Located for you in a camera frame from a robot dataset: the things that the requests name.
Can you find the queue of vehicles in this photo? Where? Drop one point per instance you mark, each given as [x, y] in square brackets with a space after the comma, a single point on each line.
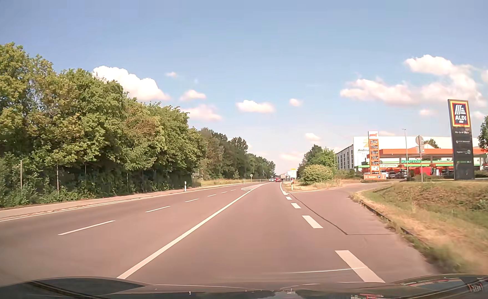
[278, 179]

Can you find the green bush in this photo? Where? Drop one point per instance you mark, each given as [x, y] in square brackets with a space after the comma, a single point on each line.
[316, 174]

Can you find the dry grass verge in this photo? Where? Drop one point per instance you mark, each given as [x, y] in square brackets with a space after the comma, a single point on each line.
[316, 186]
[447, 216]

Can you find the grey asphalt road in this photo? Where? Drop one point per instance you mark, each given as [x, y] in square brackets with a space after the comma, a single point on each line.
[252, 236]

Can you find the road markings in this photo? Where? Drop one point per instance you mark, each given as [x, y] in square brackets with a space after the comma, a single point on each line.
[173, 242]

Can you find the large white building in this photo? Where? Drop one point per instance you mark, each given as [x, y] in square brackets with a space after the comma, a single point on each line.
[362, 151]

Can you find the orange fuel price sign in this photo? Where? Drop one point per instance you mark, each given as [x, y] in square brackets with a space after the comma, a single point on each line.
[374, 154]

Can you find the car's own bonnet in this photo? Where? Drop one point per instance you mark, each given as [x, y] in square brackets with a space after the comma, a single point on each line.
[244, 288]

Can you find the row of parked cars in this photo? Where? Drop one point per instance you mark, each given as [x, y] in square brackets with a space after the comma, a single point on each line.
[395, 175]

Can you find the row of green trees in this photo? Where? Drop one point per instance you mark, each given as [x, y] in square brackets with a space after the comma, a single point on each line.
[82, 133]

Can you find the petrol station building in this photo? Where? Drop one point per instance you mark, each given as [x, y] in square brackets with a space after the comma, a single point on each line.
[430, 160]

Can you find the grey pavement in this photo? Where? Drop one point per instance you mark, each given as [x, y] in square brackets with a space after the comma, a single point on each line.
[61, 205]

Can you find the tall dark supermarket sign pylon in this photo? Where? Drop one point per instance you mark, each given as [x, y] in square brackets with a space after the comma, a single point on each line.
[461, 141]

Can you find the lamp post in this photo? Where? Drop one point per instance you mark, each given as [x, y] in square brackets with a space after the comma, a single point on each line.
[406, 153]

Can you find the round road sign on post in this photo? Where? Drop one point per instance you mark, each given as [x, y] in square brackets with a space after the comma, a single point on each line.
[419, 143]

